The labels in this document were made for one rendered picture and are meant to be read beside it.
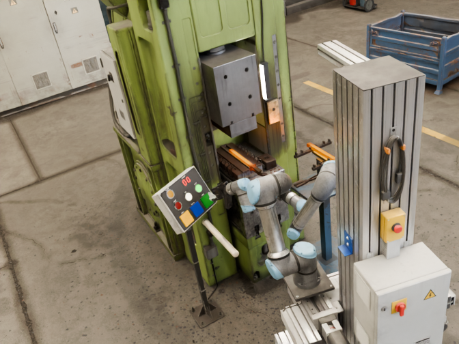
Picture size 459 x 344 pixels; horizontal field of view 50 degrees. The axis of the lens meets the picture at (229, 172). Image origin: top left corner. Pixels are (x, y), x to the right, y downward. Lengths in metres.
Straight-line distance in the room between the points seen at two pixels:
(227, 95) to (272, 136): 0.63
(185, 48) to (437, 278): 1.85
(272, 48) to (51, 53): 5.30
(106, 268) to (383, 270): 2.77
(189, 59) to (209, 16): 0.28
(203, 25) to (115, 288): 2.25
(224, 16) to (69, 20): 5.24
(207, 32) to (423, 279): 1.85
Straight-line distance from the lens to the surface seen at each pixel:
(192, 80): 3.08
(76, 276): 4.46
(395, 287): 2.14
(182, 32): 2.98
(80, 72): 8.31
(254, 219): 3.51
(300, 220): 2.85
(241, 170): 3.36
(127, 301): 4.05
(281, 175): 2.43
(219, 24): 3.10
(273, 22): 3.29
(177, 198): 2.96
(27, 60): 8.09
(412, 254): 2.29
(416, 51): 6.73
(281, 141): 3.61
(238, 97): 3.11
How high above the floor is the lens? 2.75
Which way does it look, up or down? 32 degrees down
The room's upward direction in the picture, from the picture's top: 9 degrees counter-clockwise
